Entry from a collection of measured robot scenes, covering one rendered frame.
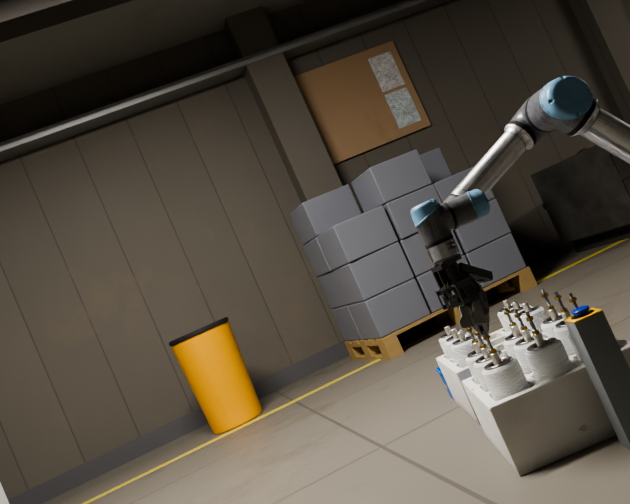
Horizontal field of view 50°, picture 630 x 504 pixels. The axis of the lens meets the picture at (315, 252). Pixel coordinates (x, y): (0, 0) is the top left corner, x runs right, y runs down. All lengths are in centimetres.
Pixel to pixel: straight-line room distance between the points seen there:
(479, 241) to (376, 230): 71
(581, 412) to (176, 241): 381
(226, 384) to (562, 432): 280
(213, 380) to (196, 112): 214
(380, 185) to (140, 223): 185
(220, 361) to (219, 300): 92
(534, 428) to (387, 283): 259
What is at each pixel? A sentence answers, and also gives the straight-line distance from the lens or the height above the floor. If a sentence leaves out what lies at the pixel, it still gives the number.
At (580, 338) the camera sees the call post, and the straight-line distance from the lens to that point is 162.
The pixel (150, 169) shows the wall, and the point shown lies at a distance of 522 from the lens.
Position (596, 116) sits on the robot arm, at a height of 72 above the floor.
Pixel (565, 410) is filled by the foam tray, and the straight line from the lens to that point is 177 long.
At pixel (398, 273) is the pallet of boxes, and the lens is 426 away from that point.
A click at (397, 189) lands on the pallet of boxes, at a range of 436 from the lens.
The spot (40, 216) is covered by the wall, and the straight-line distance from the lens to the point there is 523.
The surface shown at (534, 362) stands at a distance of 178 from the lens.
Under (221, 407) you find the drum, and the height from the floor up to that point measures 15.
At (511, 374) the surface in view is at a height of 22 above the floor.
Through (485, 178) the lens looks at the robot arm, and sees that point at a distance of 191.
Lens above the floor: 63
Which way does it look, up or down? 2 degrees up
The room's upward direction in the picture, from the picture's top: 24 degrees counter-clockwise
